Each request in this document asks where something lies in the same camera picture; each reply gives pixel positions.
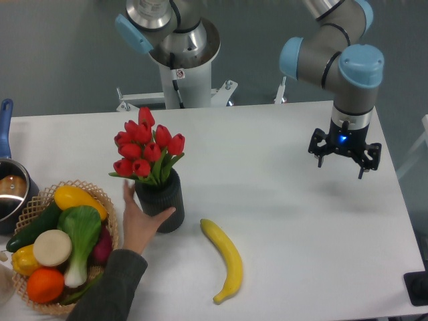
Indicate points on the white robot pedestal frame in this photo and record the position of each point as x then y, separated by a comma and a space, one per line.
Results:
182, 88

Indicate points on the green bok choy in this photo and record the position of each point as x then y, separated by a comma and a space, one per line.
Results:
82, 224

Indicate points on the dark green cucumber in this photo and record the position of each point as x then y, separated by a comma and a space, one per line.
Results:
47, 220

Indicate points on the beige object at edge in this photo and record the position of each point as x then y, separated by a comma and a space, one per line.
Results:
6, 276

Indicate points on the person's bare hand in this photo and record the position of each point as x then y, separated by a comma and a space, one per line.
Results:
138, 227

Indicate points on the red tulip bouquet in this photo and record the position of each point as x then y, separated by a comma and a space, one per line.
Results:
148, 151

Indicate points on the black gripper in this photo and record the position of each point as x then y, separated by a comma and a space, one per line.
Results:
347, 137

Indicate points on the yellow squash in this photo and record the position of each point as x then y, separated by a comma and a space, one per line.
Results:
68, 196

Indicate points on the yellow bell pepper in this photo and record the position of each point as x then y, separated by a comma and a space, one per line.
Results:
24, 261

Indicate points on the blue pot with handle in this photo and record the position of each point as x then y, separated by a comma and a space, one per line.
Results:
17, 187

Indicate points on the orange fruit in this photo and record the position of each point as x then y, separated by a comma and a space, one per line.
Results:
45, 285

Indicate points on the dark grey ribbed vase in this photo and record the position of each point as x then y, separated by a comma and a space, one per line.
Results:
154, 201

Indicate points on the black device at edge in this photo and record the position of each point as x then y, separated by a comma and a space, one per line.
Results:
416, 285

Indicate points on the yellow banana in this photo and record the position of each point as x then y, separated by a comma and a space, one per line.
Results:
231, 258

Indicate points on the grey sleeved forearm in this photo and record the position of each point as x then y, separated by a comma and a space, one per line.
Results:
112, 296

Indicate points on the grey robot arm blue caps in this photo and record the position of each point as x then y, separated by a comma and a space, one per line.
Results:
336, 61

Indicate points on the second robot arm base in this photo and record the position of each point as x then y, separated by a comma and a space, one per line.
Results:
174, 33

